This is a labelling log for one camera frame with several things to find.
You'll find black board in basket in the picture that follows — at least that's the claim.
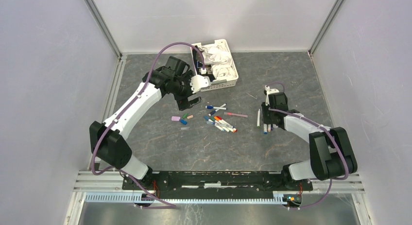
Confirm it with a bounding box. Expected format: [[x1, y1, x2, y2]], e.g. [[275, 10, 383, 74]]
[[192, 45, 216, 82]]

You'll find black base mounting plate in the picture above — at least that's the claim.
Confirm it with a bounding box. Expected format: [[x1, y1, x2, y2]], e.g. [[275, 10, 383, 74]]
[[139, 171, 313, 199]]

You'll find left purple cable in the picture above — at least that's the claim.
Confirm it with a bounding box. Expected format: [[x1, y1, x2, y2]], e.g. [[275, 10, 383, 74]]
[[90, 42, 206, 209]]

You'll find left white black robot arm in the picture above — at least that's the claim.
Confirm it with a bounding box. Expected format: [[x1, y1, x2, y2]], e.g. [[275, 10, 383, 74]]
[[89, 56, 210, 190]]

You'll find white marker bundle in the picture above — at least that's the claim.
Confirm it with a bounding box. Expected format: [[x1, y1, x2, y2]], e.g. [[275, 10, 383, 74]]
[[207, 103, 237, 133]]

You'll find crumpled white cloth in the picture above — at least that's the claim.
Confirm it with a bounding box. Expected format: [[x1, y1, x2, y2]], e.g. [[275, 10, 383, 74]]
[[200, 42, 238, 80]]

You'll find green white marker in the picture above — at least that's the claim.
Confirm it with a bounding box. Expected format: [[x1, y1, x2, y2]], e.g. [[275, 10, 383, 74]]
[[257, 109, 261, 128]]

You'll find pink pen cap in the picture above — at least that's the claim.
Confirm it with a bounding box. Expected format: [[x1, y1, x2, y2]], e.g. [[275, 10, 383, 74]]
[[171, 116, 181, 121]]

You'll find white plastic basket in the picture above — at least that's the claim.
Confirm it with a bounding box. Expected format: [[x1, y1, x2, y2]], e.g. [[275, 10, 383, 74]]
[[192, 39, 239, 92]]

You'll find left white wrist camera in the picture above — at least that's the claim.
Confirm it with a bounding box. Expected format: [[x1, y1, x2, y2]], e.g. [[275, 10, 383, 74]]
[[189, 74, 211, 94]]

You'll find grey slotted cable duct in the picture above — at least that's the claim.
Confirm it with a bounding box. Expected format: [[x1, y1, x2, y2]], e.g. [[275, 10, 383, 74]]
[[84, 192, 287, 205]]

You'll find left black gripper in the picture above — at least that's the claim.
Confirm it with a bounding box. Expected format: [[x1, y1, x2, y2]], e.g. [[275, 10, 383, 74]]
[[172, 70, 202, 111]]

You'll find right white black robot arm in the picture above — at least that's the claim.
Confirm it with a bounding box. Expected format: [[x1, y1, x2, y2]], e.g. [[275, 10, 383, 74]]
[[261, 90, 358, 190]]

